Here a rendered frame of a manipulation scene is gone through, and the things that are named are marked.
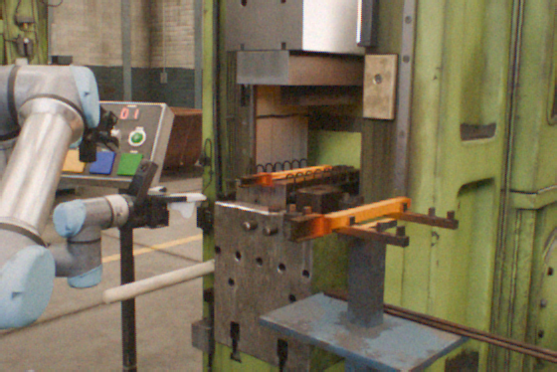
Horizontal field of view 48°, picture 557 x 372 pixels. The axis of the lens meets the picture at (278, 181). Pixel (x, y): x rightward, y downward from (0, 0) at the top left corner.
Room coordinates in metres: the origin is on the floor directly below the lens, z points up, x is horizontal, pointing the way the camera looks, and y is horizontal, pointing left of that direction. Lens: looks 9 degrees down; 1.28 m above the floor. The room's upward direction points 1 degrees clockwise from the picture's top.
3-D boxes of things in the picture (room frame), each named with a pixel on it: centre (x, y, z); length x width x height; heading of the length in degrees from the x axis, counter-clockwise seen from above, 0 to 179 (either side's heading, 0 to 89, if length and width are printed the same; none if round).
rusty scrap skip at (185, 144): (8.77, 1.83, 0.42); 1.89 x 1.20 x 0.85; 50
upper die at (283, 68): (1.97, -0.08, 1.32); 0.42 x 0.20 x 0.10; 140
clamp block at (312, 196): (1.74, -0.12, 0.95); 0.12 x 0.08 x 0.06; 140
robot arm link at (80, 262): (1.33, 0.45, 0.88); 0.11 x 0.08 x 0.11; 92
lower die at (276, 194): (1.97, -0.08, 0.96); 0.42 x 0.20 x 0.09; 140
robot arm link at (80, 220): (1.33, 0.43, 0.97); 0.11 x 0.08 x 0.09; 140
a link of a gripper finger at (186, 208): (1.48, 0.22, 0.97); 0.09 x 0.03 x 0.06; 104
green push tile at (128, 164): (1.96, 0.47, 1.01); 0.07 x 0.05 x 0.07; 75
